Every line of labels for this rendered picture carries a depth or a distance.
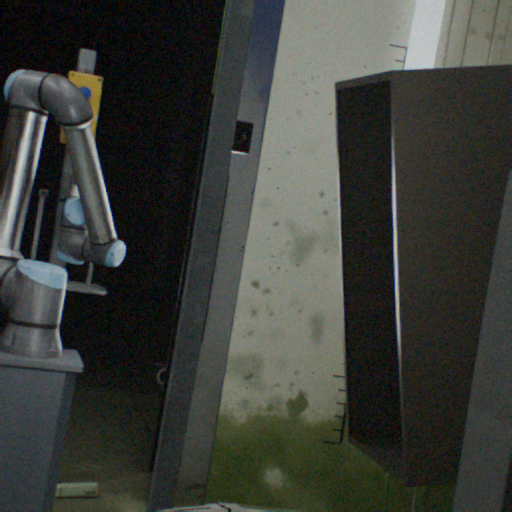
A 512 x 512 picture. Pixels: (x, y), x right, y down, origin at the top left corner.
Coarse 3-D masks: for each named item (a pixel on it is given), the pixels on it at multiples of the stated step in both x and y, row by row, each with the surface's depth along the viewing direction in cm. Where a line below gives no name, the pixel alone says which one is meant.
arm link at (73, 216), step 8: (72, 200) 428; (64, 208) 429; (72, 208) 427; (80, 208) 428; (64, 216) 430; (72, 216) 427; (80, 216) 428; (64, 224) 430; (72, 224) 429; (80, 224) 428
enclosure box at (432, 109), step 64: (384, 128) 428; (448, 128) 370; (384, 192) 430; (448, 192) 371; (384, 256) 431; (448, 256) 373; (384, 320) 433; (448, 320) 374; (384, 384) 435; (448, 384) 376; (384, 448) 421; (448, 448) 377
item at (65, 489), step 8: (64, 488) 480; (72, 488) 481; (80, 488) 483; (88, 488) 485; (96, 488) 487; (56, 496) 478; (64, 496) 480; (72, 496) 482; (80, 496) 484; (88, 496) 486; (96, 496) 488
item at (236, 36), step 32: (224, 32) 273; (224, 64) 270; (224, 96) 271; (224, 128) 271; (224, 160) 272; (224, 192) 272; (192, 256) 273; (192, 288) 273; (192, 320) 273; (192, 352) 274; (192, 384) 274; (160, 448) 275; (160, 480) 275
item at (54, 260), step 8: (80, 56) 474; (88, 56) 475; (80, 64) 474; (88, 64) 475; (64, 168) 476; (64, 176) 477; (64, 184) 477; (64, 192) 477; (56, 216) 480; (56, 224) 478; (56, 232) 478; (56, 240) 478; (56, 248) 478; (56, 256) 478; (56, 264) 479; (64, 264) 479
